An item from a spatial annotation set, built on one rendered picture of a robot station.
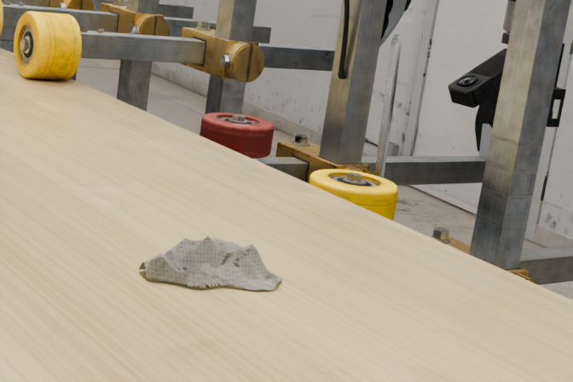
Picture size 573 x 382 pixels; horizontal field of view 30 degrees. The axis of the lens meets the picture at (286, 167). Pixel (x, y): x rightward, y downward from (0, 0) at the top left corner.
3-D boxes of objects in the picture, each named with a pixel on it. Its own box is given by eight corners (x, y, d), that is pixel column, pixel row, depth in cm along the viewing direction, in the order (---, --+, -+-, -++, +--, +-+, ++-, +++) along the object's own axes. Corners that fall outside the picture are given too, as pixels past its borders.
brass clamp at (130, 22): (128, 37, 169) (131, 5, 168) (170, 51, 158) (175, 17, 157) (92, 34, 165) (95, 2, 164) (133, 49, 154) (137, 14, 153)
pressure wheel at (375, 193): (297, 275, 102) (315, 159, 100) (379, 289, 102) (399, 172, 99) (288, 302, 94) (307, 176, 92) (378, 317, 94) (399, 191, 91)
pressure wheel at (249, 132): (235, 205, 125) (249, 108, 123) (274, 224, 119) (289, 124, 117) (176, 207, 120) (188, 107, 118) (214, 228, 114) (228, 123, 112)
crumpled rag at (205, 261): (256, 255, 71) (261, 222, 70) (293, 292, 65) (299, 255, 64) (125, 252, 67) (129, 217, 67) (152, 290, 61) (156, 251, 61)
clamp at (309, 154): (303, 181, 132) (309, 141, 131) (374, 212, 121) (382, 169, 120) (267, 182, 128) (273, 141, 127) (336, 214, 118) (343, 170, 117)
